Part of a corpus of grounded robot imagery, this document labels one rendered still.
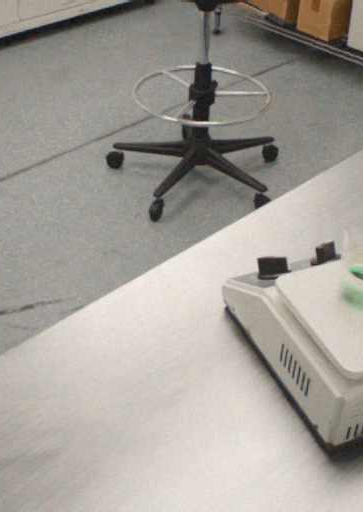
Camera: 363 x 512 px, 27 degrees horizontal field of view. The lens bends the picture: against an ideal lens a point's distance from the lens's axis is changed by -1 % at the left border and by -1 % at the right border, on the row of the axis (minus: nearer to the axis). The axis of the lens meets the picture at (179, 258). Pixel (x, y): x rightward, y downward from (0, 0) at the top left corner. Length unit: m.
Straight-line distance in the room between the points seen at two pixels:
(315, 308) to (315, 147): 2.00
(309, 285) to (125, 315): 0.19
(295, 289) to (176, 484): 0.18
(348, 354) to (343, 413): 0.04
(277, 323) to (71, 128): 2.06
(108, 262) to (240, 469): 1.44
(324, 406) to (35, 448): 0.23
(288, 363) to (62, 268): 1.41
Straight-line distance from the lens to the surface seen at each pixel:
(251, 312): 0.67
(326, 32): 3.09
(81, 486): 0.59
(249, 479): 0.60
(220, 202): 2.25
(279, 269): 0.69
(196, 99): 2.18
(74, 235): 2.11
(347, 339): 0.59
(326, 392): 0.59
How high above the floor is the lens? 1.23
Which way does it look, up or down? 37 degrees down
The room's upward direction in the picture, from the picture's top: 2 degrees clockwise
